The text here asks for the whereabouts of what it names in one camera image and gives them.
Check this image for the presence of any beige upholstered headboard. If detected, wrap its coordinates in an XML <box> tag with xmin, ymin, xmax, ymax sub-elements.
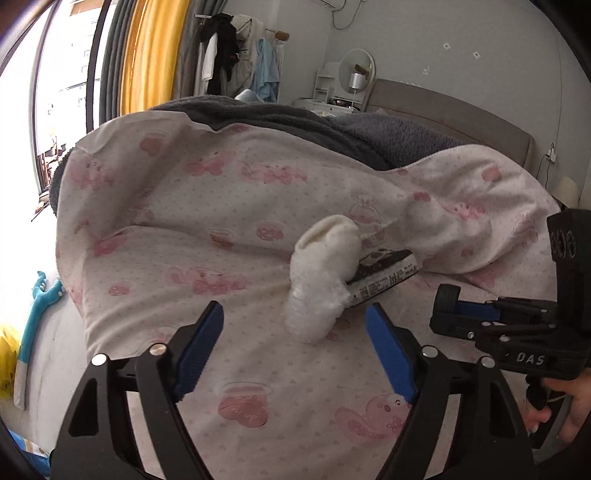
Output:
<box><xmin>367</xmin><ymin>78</ymin><xmax>536</xmax><ymax>167</ymax></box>

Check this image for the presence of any yellow curtain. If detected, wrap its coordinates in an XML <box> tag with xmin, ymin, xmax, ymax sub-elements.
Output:
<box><xmin>121</xmin><ymin>0</ymin><xmax>190</xmax><ymax>114</ymax></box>

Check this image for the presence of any light blue hanging shirt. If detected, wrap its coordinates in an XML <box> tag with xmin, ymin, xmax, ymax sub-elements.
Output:
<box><xmin>252</xmin><ymin>39</ymin><xmax>281</xmax><ymax>103</ymax></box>

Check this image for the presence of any silver shade table lamp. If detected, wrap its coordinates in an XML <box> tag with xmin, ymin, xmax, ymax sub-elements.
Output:
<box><xmin>348</xmin><ymin>71</ymin><xmax>364</xmax><ymax>112</ymax></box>

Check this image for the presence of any yellow plastic bag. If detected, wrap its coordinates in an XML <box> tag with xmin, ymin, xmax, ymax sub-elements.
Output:
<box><xmin>0</xmin><ymin>323</ymin><xmax>21</xmax><ymax>398</ymax></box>

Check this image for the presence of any black hanging garment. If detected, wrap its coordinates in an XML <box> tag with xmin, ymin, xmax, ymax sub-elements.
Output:
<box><xmin>208</xmin><ymin>14</ymin><xmax>241</xmax><ymax>95</ymax></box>

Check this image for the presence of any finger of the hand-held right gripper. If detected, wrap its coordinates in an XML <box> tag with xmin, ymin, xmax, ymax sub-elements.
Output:
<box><xmin>459</xmin><ymin>298</ymin><xmax>560</xmax><ymax>322</ymax></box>
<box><xmin>429</xmin><ymin>316</ymin><xmax>560</xmax><ymax>348</ymax></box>

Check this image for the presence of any beige hanging jacket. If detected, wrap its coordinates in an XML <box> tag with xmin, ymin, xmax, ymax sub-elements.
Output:
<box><xmin>231</xmin><ymin>16</ymin><xmax>265</xmax><ymax>93</ymax></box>

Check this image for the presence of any pink printed blanket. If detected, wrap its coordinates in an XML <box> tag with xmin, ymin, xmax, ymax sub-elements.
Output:
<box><xmin>55</xmin><ymin>111</ymin><xmax>573</xmax><ymax>480</ymax></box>

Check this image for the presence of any air conditioner power cable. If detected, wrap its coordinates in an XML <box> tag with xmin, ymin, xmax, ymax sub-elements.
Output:
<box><xmin>332</xmin><ymin>0</ymin><xmax>363</xmax><ymax>31</ymax></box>

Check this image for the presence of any white vanity table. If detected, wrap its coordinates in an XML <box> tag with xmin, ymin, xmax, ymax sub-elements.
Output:
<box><xmin>294</xmin><ymin>95</ymin><xmax>365</xmax><ymax>115</ymax></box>

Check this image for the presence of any round white mirror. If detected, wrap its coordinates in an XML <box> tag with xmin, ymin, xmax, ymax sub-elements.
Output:
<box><xmin>339</xmin><ymin>48</ymin><xmax>376</xmax><ymax>93</ymax></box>

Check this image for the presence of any person's right hand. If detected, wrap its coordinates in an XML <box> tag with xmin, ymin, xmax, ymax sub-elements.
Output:
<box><xmin>525</xmin><ymin>369</ymin><xmax>591</xmax><ymax>439</ymax></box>

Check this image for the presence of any white charger plug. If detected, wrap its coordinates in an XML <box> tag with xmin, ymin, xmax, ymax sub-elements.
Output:
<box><xmin>536</xmin><ymin>143</ymin><xmax>560</xmax><ymax>190</ymax></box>

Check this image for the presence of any white clothes rack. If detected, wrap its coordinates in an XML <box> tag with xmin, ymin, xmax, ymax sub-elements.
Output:
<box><xmin>195</xmin><ymin>14</ymin><xmax>289</xmax><ymax>104</ymax></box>

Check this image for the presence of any wide grey curtain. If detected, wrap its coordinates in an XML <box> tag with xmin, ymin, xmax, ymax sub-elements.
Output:
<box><xmin>173</xmin><ymin>0</ymin><xmax>206</xmax><ymax>100</ymax></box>

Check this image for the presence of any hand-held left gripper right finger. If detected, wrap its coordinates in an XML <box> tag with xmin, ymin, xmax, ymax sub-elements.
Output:
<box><xmin>365</xmin><ymin>302</ymin><xmax>536</xmax><ymax>480</ymax></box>

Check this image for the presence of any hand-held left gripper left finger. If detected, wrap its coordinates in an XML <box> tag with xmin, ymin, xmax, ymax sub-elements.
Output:
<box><xmin>51</xmin><ymin>300</ymin><xmax>225</xmax><ymax>480</ymax></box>

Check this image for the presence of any white hanging garment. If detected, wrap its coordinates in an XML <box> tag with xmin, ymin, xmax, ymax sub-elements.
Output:
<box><xmin>194</xmin><ymin>34</ymin><xmax>219</xmax><ymax>93</ymax></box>

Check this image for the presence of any grey fleece blanket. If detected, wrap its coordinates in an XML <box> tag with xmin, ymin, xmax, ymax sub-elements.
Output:
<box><xmin>51</xmin><ymin>95</ymin><xmax>462</xmax><ymax>217</ymax></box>

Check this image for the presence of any narrow grey curtain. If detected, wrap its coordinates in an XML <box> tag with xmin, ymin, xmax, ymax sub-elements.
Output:
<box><xmin>99</xmin><ymin>0</ymin><xmax>139</xmax><ymax>116</ymax></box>

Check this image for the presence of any white fuzzy sock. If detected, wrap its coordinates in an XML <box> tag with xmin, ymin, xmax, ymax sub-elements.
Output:
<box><xmin>285</xmin><ymin>216</ymin><xmax>361</xmax><ymax>344</ymax></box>

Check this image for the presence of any white desktop organizer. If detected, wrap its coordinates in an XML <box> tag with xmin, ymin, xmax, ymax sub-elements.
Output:
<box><xmin>315</xmin><ymin>68</ymin><xmax>342</xmax><ymax>100</ymax></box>

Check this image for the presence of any cream bedside lamp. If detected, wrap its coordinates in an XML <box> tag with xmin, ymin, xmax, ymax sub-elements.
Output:
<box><xmin>554</xmin><ymin>178</ymin><xmax>581</xmax><ymax>208</ymax></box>

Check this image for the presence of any black framed balcony door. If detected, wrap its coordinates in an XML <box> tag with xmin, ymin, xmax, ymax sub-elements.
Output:
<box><xmin>28</xmin><ymin>0</ymin><xmax>122</xmax><ymax>204</ymax></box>

